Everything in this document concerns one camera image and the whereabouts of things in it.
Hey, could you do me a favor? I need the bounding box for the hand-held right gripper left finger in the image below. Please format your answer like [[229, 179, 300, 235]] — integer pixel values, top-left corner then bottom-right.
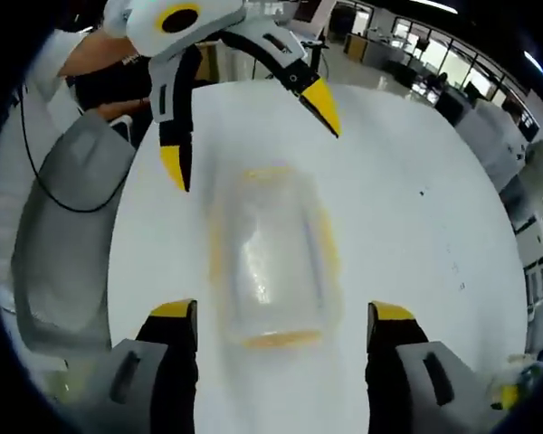
[[108, 297, 200, 434]]

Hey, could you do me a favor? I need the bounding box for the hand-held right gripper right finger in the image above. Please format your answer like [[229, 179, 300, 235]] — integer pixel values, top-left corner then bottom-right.
[[365, 300, 468, 434]]

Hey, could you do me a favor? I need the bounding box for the clear plastic box with buckle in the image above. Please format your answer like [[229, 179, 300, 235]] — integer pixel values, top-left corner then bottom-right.
[[206, 165, 346, 350]]

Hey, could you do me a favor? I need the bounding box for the white plastic chair part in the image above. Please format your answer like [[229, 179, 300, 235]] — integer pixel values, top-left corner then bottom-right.
[[110, 114, 133, 142]]

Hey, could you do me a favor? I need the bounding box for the wooden cabinet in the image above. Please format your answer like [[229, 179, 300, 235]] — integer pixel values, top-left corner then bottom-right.
[[343, 32, 368, 60]]

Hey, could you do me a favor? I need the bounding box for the person's white shirt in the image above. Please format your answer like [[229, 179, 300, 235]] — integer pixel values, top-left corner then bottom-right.
[[0, 31, 81, 317]]

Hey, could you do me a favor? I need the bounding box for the white office desk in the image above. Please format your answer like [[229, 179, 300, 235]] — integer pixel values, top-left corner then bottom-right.
[[452, 97, 530, 191]]

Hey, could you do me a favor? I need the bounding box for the black desk frame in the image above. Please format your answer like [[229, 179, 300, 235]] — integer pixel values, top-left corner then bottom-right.
[[300, 31, 332, 76]]

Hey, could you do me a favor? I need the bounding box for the black cable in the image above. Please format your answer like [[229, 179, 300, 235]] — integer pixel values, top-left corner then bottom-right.
[[20, 85, 129, 213]]

